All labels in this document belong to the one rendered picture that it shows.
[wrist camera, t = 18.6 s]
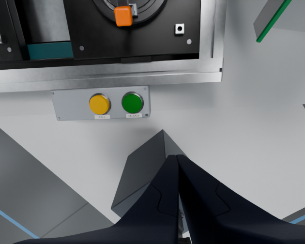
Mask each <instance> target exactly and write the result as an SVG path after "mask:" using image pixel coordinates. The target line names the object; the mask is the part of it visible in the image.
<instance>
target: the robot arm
mask: <svg viewBox="0 0 305 244"><path fill-rule="evenodd" d="M179 195H180V199H181V203H182V207H183V211H184V214H183V213H182V212H181V210H180V209H179ZM184 215H185V219H186V222H187V226H188V230H189V234H190V237H186V238H183V234H182V232H183V231H184V228H183V219H184ZM190 238H191V239H190ZM13 244H305V225H297V224H292V223H289V222H286V221H283V220H281V219H279V218H277V217H275V216H273V215H272V214H270V213H268V212H267V211H265V210H263V209H262V208H260V207H259V206H257V205H255V204H254V203H252V202H250V201H248V200H247V199H245V198H244V197H242V196H240V195H239V194H237V193H236V192H234V191H233V190H231V189H230V188H228V187H227V186H226V185H224V184H223V183H221V182H220V181H219V180H218V179H216V178H215V177H214V176H212V175H211V174H209V173H208V172H207V171H205V170H204V169H202V168H201V167H200V166H198V165H197V164H196V163H194V162H193V161H191V160H190V159H189V158H187V157H186V156H185V155H183V154H177V155H168V157H167V158H166V160H165V161H164V163H163V164H162V166H161V167H160V169H159V170H158V172H157V173H156V175H155V176H154V178H153V179H152V181H151V182H150V184H149V185H148V187H147V188H146V190H145V191H144V193H143V194H142V195H141V196H140V198H139V199H138V200H137V201H136V202H135V203H134V205H133V206H132V207H131V208H130V209H129V210H128V211H127V212H126V213H125V214H124V216H123V217H122V218H121V219H120V220H119V221H118V222H117V223H115V224H114V225H113V226H111V227H108V228H104V229H98V230H94V231H89V232H84V233H80V234H75V235H70V236H65V237H57V238H38V239H27V240H23V241H20V242H16V243H13Z"/></svg>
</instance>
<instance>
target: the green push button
mask: <svg viewBox="0 0 305 244"><path fill-rule="evenodd" d="M122 105H123V108H124V109H125V110H126V111H127V112H129V113H136V112H138V111H139V110H140V109H141V106H142V100H141V98H140V97H139V96H138V95H137V94H134V93H131V94H128V95H126V96H125V97H124V99H123V102H122Z"/></svg>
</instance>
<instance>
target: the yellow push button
mask: <svg viewBox="0 0 305 244"><path fill-rule="evenodd" d="M89 105H90V109H91V110H92V111H93V112H94V113H96V114H104V113H106V112H107V111H108V109H109V101H108V100H107V99H106V98H105V97H104V96H102V95H96V96H94V97H93V98H91V100H90V103H89Z"/></svg>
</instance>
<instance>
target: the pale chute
mask: <svg viewBox="0 0 305 244"><path fill-rule="evenodd" d="M253 25H254V30H255V34H256V37H257V40H256V41H257V42H258V43H260V42H261V41H262V40H263V38H264V37H265V36H266V34H267V33H268V32H269V30H270V29H271V28H277V29H284V30H291V31H301V32H305V0H268V1H267V2H266V4H265V5H264V7H263V9H262V10H261V12H260V14H259V15H258V17H257V18H256V20H255V22H254V23H253Z"/></svg>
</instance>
